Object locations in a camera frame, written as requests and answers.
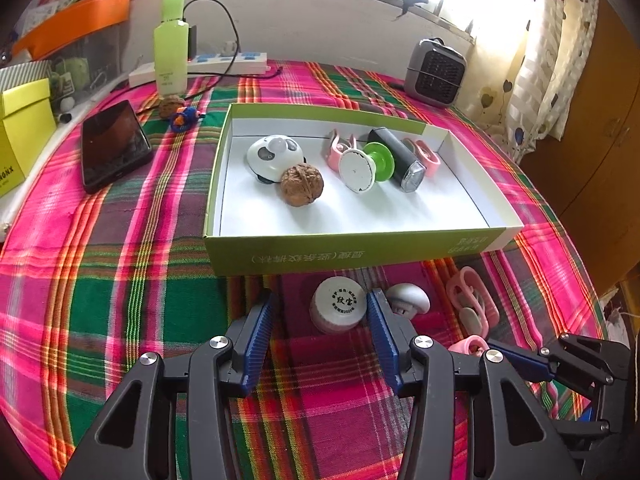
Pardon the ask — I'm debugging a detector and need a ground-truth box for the pink clip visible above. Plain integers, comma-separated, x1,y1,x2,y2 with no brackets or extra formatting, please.
446,266,500,338
448,335,489,356
326,129,357,172
402,138,440,178

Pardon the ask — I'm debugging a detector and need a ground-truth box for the white mushroom-shaped cap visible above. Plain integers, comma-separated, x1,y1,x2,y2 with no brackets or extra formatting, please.
385,283,431,320

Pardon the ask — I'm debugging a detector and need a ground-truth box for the plaid pink green tablecloth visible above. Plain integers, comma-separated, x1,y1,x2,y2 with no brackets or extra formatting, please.
1,62,606,479

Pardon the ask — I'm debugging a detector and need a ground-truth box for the wooden cabinet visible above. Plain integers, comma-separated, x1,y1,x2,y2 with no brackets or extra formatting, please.
521,0,639,294

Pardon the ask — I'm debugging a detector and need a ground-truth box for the green white cardboard box tray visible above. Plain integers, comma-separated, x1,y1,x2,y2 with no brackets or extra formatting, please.
203,103,523,276

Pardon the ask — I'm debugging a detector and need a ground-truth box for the black bike light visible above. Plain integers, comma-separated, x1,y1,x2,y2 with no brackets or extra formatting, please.
368,127,425,193

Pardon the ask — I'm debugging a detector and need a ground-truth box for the white green spool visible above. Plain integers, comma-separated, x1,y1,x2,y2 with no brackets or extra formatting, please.
338,142,395,194

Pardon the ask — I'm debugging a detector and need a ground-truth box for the brown walnut in box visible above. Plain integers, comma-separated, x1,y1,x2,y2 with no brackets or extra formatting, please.
280,162,324,207

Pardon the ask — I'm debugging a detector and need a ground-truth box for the white panda toy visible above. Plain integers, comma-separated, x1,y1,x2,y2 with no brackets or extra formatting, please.
246,134,306,184

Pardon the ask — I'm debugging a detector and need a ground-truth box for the black smartphone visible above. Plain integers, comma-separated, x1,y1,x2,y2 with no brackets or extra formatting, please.
80,101,153,194

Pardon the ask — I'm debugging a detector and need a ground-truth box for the blue orange small toy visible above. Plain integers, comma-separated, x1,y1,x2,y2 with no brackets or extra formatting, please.
169,106,205,133

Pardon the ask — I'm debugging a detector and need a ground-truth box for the grey small heater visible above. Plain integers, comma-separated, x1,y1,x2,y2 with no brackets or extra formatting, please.
404,38,466,107

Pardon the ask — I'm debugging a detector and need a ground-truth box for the brown walnut on cloth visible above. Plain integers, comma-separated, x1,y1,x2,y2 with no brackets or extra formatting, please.
157,96,186,120

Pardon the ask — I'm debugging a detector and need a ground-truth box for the yellow cardboard box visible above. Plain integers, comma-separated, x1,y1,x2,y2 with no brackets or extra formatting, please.
0,78,56,196

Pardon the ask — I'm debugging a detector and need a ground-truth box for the floral white curtain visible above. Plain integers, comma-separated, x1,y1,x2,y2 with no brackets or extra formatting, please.
456,0,599,162

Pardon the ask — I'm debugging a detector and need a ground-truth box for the white power strip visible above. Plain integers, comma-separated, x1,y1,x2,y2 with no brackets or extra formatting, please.
128,52,269,87

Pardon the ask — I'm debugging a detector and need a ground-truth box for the striped grey white box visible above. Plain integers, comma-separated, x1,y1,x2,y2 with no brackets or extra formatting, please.
0,60,51,92

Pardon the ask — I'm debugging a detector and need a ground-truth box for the green lotion bottle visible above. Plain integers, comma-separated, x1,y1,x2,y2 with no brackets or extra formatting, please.
153,0,189,98

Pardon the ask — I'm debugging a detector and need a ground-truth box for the orange-lidded clear container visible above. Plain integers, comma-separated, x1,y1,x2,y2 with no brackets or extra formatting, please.
12,0,130,108

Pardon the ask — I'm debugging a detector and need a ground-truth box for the black charger with cable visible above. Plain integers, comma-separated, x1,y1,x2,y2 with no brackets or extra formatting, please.
134,0,286,116

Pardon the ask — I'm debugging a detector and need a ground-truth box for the black window handle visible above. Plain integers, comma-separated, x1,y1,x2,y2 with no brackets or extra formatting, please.
395,0,428,21

